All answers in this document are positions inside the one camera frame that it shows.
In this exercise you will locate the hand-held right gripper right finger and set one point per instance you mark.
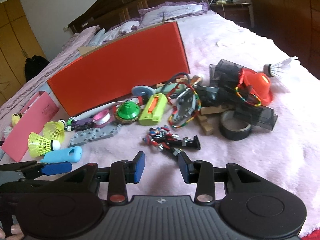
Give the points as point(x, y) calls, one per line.
point(183, 167)

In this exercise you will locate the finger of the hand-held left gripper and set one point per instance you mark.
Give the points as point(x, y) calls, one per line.
point(56, 168)
point(17, 166)

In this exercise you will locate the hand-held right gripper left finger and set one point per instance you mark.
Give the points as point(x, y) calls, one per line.
point(140, 166)

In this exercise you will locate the robot action figure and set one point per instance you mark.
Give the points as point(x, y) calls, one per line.
point(172, 140)

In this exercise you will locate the yellow shuttlecock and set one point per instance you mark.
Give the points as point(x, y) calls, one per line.
point(53, 130)
point(40, 143)

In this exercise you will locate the pink box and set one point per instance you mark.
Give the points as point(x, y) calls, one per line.
point(32, 130)

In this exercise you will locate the pink white tape roll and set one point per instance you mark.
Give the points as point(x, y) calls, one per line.
point(102, 117)

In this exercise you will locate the orange cardboard box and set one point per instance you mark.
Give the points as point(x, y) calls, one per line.
point(120, 75)

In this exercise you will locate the person's left hand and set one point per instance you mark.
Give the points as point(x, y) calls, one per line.
point(16, 230)

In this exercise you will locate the white shuttlecock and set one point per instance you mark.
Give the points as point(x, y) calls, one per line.
point(7, 132)
point(280, 67)

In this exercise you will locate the grey plastic plate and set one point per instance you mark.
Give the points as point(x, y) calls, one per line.
point(105, 132)
point(80, 140)

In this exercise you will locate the green white small toy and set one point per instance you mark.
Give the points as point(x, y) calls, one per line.
point(68, 127)

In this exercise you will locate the wooden block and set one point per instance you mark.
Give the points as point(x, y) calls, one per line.
point(207, 127)

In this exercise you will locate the purple toy car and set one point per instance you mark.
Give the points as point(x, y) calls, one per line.
point(82, 124)

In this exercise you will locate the green case orange slider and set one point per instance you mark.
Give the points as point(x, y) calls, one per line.
point(155, 112)

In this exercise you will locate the green spinning top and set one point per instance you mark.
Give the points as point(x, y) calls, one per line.
point(128, 111)

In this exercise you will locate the black tape roll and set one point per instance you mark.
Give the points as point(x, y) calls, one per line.
point(233, 136)

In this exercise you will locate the white pen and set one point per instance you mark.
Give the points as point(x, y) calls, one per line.
point(87, 113)

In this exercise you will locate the blue grey disc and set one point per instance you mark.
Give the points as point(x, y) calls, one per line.
point(142, 90)

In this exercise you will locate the dark transparent plastic box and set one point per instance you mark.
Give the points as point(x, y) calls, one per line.
point(225, 67)
point(265, 120)
point(212, 95)

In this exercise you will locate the light green band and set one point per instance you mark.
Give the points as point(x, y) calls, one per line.
point(170, 88)

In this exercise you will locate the pink striped quilt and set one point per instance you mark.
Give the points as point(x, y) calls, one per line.
point(32, 85)

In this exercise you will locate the black bag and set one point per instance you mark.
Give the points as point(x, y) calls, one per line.
point(36, 66)

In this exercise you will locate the red toy hat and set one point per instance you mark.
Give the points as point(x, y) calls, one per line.
point(260, 85)

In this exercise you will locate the yellow wardrobe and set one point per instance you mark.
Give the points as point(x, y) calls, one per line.
point(15, 42)

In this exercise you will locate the light blue floral blanket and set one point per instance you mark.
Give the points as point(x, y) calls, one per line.
point(97, 38)

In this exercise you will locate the purple frilled pillow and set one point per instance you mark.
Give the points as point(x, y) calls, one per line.
point(170, 11)
point(125, 27)

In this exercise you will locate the dark wooden headboard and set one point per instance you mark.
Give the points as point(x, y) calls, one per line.
point(112, 7)

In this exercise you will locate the wooden nightstand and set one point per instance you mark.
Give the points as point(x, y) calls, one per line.
point(235, 13)

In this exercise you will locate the long wooden cabinet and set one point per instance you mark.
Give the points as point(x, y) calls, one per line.
point(287, 10)

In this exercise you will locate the grey metal bracket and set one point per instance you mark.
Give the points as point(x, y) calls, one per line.
point(185, 105)

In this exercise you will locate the white wall socket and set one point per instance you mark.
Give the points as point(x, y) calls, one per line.
point(65, 28)

